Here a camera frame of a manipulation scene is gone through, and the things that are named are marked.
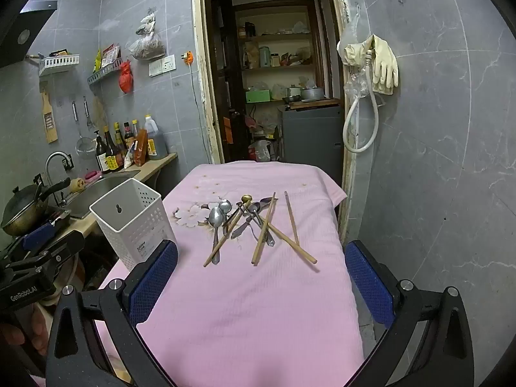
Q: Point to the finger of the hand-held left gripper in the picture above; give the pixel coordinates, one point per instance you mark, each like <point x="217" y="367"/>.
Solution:
<point x="57" y="257"/>
<point x="38" y="234"/>

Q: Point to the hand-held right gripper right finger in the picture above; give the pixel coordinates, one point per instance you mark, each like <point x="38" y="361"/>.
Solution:
<point x="369" y="282"/>

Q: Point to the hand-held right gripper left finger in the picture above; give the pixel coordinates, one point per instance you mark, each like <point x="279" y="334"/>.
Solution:
<point x="155" y="278"/>

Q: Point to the white perforated utensil basket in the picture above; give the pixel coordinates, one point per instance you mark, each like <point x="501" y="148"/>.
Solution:
<point x="133" y="217"/>

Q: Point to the large silver spoon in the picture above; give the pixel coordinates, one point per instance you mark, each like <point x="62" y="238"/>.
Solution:
<point x="216" y="216"/>

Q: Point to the small silver spoon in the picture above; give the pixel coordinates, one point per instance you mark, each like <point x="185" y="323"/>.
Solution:
<point x="224" y="206"/>

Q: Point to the gold spoon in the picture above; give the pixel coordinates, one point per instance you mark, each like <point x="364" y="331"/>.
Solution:
<point x="246" y="198"/>

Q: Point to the person's left hand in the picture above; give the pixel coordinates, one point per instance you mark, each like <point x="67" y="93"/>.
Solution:
<point x="39" y="332"/>

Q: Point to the black wok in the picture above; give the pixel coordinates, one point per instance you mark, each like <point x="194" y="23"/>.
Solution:
<point x="22" y="213"/>

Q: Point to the beige round scrubber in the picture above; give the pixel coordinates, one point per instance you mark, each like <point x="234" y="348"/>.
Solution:
<point x="77" y="185"/>

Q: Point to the steel sink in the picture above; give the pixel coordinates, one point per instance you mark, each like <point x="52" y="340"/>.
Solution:
<point x="100" y="193"/>

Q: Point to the pink soap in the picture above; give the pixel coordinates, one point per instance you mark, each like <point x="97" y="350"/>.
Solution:
<point x="92" y="175"/>

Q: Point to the metal strainer ladle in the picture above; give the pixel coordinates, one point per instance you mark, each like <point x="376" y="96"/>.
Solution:
<point x="84" y="147"/>

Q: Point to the dark pump bottle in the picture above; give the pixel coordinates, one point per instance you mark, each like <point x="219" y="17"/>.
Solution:
<point x="100" y="155"/>

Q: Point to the soy sauce bottle yellow label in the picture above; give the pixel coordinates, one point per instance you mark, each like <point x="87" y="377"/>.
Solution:
<point x="111" y="155"/>

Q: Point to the pink floral tablecloth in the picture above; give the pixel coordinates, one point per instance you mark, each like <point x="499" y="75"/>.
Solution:
<point x="262" y="310"/>

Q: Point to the wooden grater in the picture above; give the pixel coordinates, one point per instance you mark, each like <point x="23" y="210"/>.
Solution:
<point x="49" y="121"/>

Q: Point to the beige kitchen counter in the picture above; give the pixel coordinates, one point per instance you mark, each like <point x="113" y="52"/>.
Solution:
<point x="157" y="163"/>

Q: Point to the white seasoning packet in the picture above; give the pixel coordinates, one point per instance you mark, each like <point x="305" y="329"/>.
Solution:
<point x="129" y="159"/>

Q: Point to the dark sauce bottle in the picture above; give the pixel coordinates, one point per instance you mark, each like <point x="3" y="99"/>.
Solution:
<point x="119" y="145"/>
<point x="129" y="135"/>

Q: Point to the metal peeler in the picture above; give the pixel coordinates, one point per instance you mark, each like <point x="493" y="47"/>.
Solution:
<point x="88" y="115"/>

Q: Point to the large dark vinegar jug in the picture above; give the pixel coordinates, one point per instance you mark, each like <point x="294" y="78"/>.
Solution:
<point x="157" y="141"/>

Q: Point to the small sauce bottle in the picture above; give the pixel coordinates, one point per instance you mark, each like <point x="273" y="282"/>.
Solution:
<point x="135" y="127"/>

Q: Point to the grey cabinet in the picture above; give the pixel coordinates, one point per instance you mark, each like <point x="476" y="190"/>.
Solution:
<point x="310" y="137"/>

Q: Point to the orange printed poster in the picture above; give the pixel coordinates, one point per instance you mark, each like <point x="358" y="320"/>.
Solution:
<point x="228" y="131"/>

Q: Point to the plastic bags on floor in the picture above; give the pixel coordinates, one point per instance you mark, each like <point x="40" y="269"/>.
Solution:
<point x="262" y="151"/>

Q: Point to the red plastic bag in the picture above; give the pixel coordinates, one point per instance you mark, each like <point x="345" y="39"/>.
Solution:
<point x="125" y="78"/>

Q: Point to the yellow seasoning packet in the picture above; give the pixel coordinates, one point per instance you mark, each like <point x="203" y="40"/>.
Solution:
<point x="98" y="60"/>

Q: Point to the wooden cutting board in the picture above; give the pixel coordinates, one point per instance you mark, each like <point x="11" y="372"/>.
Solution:
<point x="314" y="104"/>

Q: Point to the red seasoning packets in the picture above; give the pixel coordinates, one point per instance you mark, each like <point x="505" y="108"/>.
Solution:
<point x="111" y="54"/>

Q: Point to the metal pot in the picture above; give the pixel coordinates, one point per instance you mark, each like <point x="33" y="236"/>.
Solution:
<point x="312" y="93"/>

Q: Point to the clear plastic bag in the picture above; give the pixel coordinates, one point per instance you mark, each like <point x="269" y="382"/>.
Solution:
<point x="356" y="84"/>

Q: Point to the small lidded pot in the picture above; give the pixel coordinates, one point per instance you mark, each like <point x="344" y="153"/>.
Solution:
<point x="292" y="93"/>

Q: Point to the black range hood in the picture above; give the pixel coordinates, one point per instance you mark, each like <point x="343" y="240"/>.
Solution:
<point x="24" y="28"/>

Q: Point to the green box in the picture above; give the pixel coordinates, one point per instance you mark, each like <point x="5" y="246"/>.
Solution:
<point x="258" y="96"/>

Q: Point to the cream rubber glove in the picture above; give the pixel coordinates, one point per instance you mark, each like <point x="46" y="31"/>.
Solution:
<point x="352" y="52"/>
<point x="385" y="68"/>

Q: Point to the clear bag of dried goods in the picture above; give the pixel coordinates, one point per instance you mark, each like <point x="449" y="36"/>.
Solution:
<point x="147" y="47"/>

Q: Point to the dark wooden door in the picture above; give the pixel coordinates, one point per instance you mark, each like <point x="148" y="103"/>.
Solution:
<point x="225" y="68"/>

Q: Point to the orange power plug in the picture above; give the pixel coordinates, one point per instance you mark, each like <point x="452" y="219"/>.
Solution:
<point x="188" y="57"/>

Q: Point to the small hanging plastic bag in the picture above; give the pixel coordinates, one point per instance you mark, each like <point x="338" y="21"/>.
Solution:
<point x="147" y="24"/>

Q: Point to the green thermos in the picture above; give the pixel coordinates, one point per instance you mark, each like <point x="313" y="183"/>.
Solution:
<point x="265" y="57"/>

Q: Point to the wooden shelf unit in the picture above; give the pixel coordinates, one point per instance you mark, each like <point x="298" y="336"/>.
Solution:
<point x="278" y="38"/>

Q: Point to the black wall socket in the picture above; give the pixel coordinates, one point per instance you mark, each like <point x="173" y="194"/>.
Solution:
<point x="67" y="162"/>

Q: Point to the white wall rack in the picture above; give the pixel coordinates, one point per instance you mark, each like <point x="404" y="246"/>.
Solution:
<point x="58" y="64"/>

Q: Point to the grey wall shelf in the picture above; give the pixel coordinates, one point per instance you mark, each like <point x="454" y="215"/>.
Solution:
<point x="105" y="71"/>

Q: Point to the weathered door frame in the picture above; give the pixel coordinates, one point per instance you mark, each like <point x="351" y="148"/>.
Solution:
<point x="201" y="88"/>

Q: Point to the white wall switch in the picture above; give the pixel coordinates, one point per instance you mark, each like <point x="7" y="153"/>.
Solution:
<point x="155" y="68"/>

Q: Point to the white wall socket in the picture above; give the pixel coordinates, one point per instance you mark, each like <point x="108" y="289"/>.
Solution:
<point x="168" y="63"/>

